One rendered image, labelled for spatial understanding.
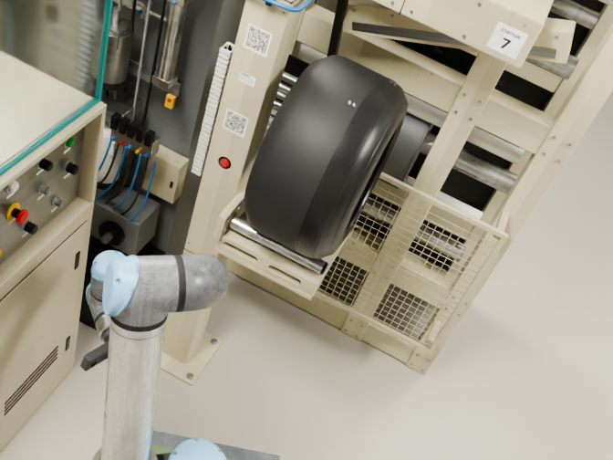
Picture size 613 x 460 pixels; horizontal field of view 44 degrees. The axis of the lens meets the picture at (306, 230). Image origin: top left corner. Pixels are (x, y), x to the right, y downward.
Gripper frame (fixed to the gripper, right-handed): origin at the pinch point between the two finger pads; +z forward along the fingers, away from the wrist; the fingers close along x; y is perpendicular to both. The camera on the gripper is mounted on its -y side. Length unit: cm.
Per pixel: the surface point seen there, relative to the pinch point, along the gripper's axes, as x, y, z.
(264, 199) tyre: -40, 37, -35
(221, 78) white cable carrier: -52, 32, -75
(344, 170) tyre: -61, 48, -26
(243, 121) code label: -46, 39, -63
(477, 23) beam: -104, 79, -44
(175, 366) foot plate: 74, 65, -60
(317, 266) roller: -19, 66, -30
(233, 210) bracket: -18, 45, -55
